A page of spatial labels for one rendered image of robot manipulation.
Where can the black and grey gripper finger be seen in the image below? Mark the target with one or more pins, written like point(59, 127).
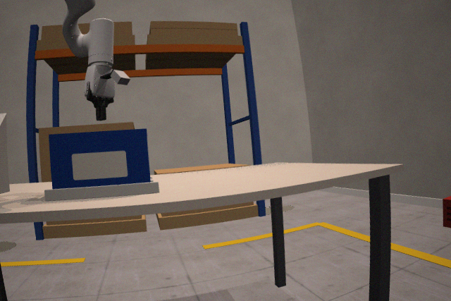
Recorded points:
point(105, 103)
point(97, 104)

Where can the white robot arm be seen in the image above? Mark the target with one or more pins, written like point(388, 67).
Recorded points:
point(97, 44)

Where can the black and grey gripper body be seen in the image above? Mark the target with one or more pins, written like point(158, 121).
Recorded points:
point(99, 87)

